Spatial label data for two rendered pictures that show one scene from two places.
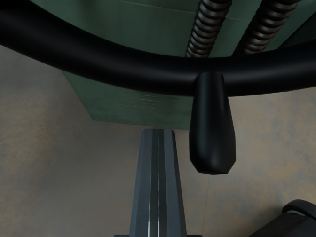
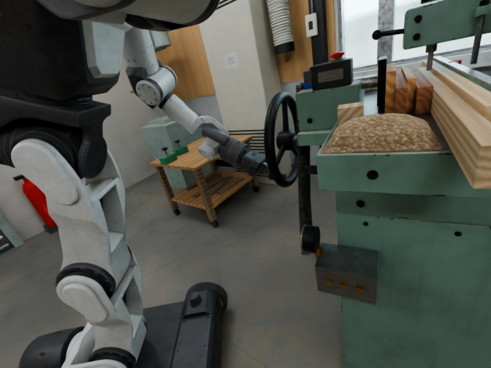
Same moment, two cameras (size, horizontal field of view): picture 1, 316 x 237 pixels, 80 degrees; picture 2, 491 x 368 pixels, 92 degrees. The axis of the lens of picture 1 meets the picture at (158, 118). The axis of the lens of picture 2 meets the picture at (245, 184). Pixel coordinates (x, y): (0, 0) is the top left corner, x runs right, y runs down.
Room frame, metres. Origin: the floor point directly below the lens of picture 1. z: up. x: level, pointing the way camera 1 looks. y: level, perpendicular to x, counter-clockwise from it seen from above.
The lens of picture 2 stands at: (0.50, -0.59, 1.03)
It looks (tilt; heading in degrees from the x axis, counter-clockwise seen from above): 25 degrees down; 138
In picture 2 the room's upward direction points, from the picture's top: 13 degrees counter-clockwise
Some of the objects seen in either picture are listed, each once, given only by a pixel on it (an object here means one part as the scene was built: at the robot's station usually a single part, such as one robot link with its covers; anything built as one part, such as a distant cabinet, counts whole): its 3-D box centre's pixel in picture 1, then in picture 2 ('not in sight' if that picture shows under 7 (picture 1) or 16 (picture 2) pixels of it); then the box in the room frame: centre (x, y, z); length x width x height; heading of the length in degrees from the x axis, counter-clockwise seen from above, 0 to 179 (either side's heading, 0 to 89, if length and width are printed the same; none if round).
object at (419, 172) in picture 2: not in sight; (370, 117); (0.32, 0.02, 0.87); 0.61 x 0.30 x 0.06; 104
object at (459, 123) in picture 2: not in sight; (436, 96); (0.44, -0.04, 0.92); 0.60 x 0.02 x 0.04; 104
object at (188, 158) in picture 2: not in sight; (207, 171); (-1.11, 0.49, 0.32); 0.66 x 0.57 x 0.64; 95
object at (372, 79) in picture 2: not in sight; (366, 82); (0.31, 0.01, 0.95); 0.09 x 0.07 x 0.09; 104
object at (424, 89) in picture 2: not in sight; (417, 89); (0.40, 0.04, 0.92); 0.23 x 0.02 x 0.04; 104
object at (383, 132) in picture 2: not in sight; (377, 128); (0.40, -0.22, 0.92); 0.14 x 0.09 x 0.04; 14
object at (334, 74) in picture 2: not in sight; (328, 71); (0.23, -0.01, 0.99); 0.13 x 0.11 x 0.06; 104
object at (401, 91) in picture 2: not in sight; (399, 91); (0.37, 0.01, 0.92); 0.22 x 0.02 x 0.05; 104
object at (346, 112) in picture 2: not in sight; (350, 114); (0.32, -0.12, 0.92); 0.04 x 0.04 x 0.03; 20
